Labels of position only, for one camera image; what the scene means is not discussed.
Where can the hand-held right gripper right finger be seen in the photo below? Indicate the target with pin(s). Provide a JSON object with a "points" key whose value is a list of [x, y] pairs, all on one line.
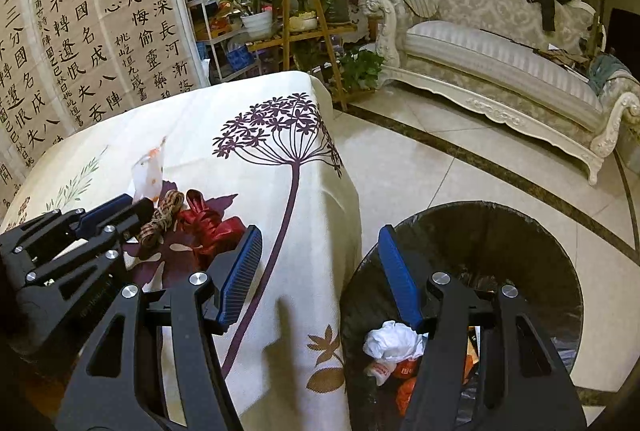
{"points": [[400, 281]]}

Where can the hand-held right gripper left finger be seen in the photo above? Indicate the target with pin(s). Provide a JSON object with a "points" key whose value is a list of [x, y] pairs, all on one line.
{"points": [[240, 281]]}

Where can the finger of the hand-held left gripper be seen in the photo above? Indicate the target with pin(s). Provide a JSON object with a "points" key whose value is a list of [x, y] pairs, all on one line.
{"points": [[102, 213], [127, 221]]}

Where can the white tissue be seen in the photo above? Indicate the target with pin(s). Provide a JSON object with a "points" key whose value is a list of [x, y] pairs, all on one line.
{"points": [[395, 343]]}

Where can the round bin black bag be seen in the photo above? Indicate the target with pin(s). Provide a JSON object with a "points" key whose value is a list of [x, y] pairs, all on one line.
{"points": [[500, 251]]}

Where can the orange packet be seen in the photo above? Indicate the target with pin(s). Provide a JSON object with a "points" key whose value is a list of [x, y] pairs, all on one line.
{"points": [[406, 393]]}

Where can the clear wrapper orange print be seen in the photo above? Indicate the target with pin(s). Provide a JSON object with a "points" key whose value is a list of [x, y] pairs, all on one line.
{"points": [[150, 173]]}

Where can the floral tablecloth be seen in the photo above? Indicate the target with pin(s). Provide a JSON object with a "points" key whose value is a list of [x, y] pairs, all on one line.
{"points": [[225, 121]]}

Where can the blue crate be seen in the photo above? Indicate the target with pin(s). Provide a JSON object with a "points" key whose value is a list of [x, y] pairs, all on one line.
{"points": [[237, 58]]}

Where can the white metal rack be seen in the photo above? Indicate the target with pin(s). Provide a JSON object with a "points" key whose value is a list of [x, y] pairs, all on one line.
{"points": [[215, 38]]}

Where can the small leafy potted plant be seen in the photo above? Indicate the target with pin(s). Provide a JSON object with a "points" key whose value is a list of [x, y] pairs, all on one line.
{"points": [[360, 71]]}

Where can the ornate cream sofa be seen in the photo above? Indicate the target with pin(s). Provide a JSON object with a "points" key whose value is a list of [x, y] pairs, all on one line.
{"points": [[500, 51]]}

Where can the wooden plant stand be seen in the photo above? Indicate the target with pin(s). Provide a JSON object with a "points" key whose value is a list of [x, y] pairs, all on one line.
{"points": [[310, 36]]}

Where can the brown clutter on sofa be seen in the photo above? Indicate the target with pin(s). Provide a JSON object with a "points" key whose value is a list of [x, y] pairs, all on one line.
{"points": [[560, 56]]}

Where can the blue-grey cloth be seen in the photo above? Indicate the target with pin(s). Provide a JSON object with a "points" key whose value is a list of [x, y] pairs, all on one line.
{"points": [[607, 73]]}

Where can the calligraphy wall hanging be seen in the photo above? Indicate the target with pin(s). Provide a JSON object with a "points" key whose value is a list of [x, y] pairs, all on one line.
{"points": [[75, 36]]}

